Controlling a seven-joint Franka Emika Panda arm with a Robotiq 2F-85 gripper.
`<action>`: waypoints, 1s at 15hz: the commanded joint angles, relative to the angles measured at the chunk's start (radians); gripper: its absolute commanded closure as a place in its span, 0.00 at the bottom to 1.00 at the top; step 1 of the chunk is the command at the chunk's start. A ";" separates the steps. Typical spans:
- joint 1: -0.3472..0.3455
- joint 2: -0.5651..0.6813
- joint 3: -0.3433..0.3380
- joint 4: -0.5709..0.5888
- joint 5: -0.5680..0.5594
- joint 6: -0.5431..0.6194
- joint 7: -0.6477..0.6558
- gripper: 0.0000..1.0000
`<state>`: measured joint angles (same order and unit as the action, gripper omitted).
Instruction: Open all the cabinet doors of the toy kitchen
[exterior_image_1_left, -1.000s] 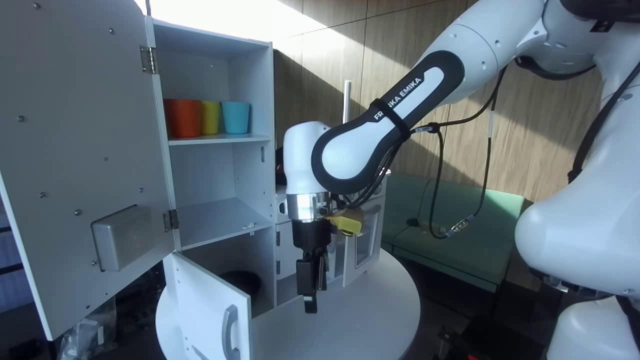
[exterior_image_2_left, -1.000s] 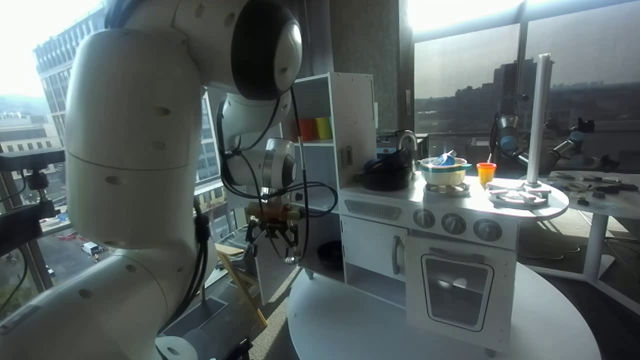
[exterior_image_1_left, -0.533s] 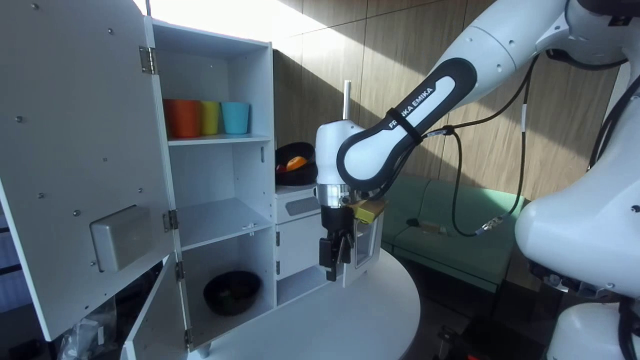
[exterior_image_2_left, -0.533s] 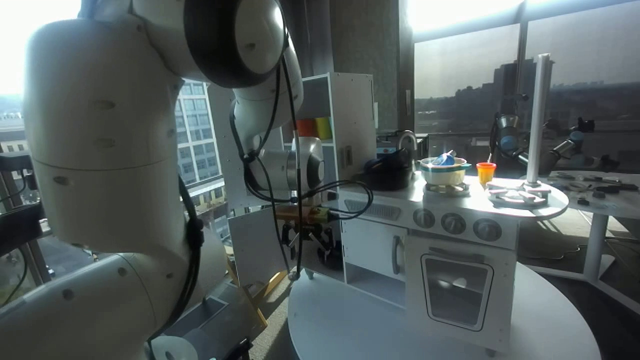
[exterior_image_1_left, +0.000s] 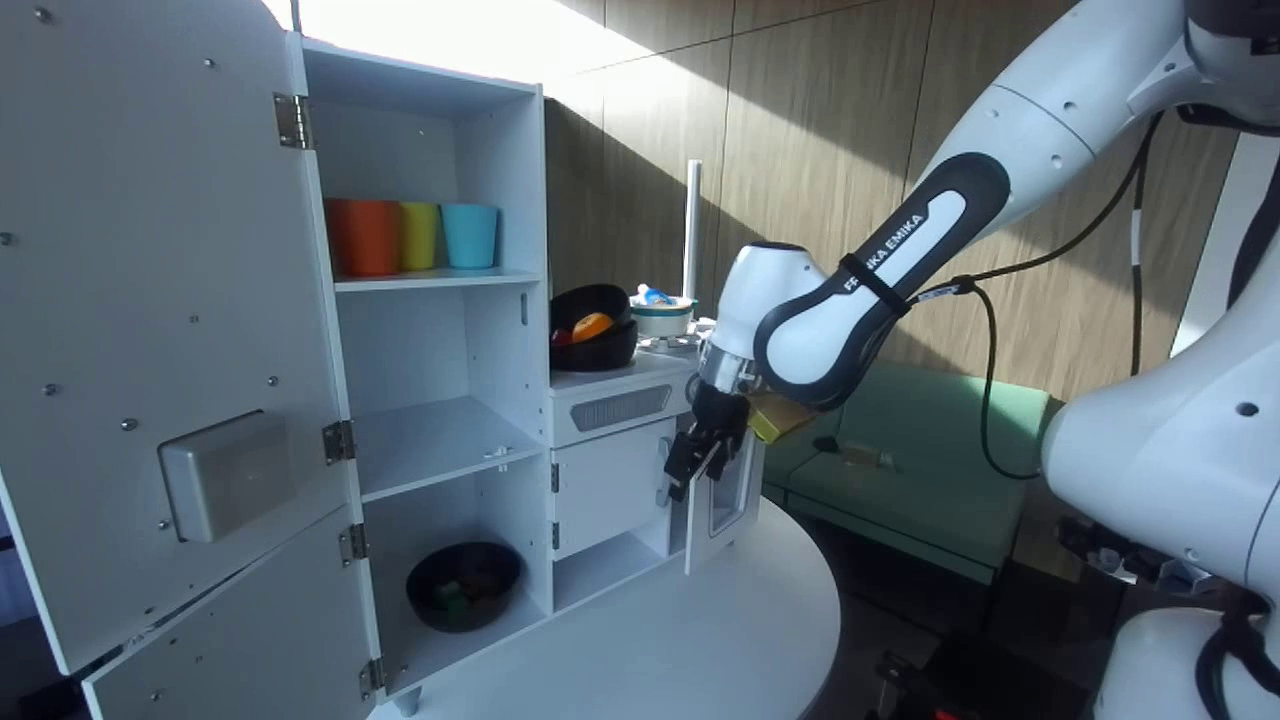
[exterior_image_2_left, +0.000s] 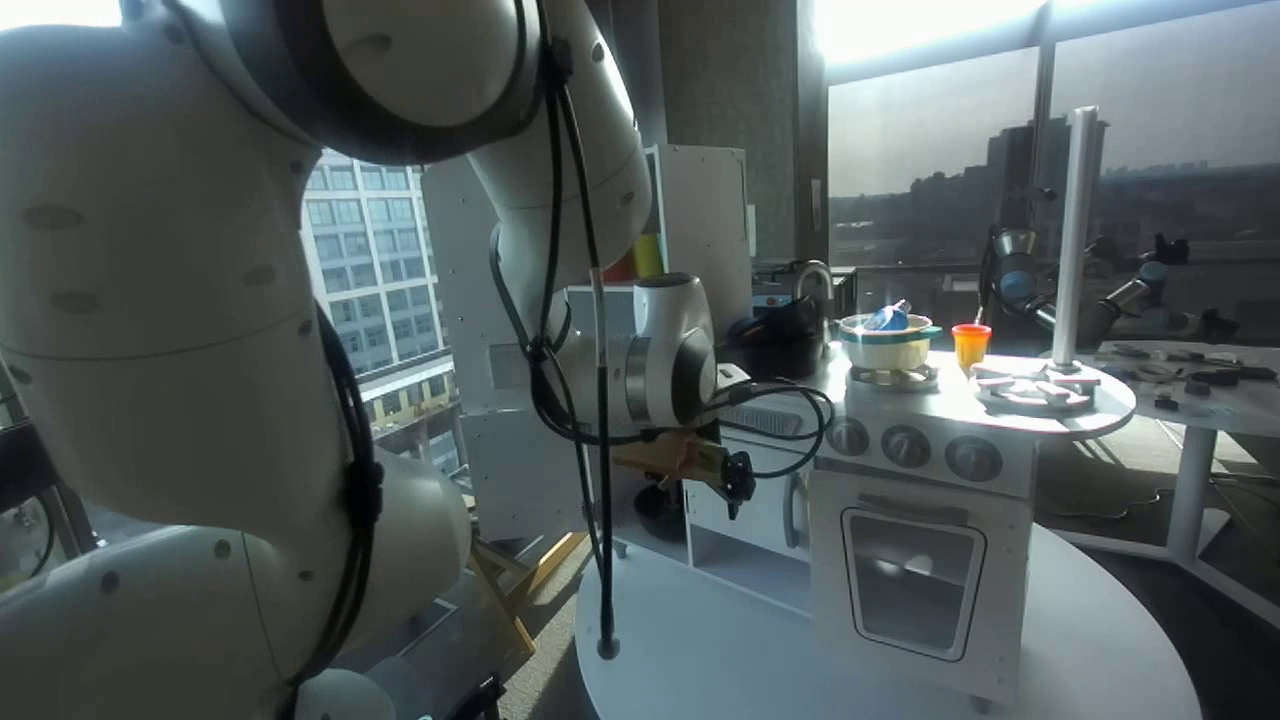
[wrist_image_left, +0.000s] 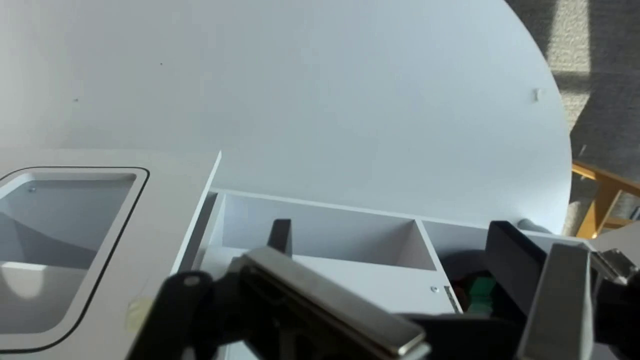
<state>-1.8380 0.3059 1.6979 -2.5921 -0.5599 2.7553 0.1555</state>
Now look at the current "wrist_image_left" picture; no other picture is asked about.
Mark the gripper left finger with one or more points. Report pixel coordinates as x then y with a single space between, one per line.
320 300

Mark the wooden chair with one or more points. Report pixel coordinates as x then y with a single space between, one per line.
602 200

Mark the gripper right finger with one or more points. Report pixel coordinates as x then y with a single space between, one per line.
560 300

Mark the white toy kitchen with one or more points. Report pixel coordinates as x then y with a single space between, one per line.
350 240

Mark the green toy item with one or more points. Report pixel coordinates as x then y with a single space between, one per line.
480 294

